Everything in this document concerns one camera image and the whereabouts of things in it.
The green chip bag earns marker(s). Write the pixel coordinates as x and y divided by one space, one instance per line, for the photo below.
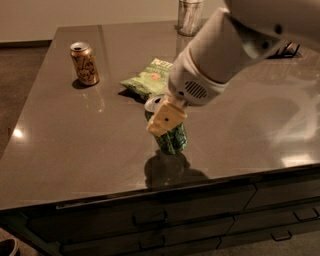
151 81

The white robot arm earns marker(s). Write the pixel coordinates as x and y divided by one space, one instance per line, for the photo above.
242 33

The green soda can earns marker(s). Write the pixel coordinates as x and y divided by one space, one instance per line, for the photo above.
172 142

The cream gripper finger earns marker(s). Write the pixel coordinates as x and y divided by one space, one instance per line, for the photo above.
166 118

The middle right drawer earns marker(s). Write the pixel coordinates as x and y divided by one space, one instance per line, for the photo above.
273 218

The upper left drawer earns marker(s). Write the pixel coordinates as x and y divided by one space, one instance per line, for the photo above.
85 224

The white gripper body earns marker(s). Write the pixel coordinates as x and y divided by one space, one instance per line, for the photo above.
192 86

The drawer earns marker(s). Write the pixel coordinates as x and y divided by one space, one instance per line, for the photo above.
273 218
85 224
156 238
286 190

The black wire basket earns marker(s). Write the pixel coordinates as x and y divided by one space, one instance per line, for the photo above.
290 50

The lower left drawer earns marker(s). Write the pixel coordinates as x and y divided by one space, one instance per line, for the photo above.
156 238

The orange soda can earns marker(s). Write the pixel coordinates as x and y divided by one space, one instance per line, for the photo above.
84 63

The clear glass jar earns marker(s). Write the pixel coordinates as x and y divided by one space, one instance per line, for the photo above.
189 16

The upper right drawer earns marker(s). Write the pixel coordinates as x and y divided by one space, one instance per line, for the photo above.
286 190

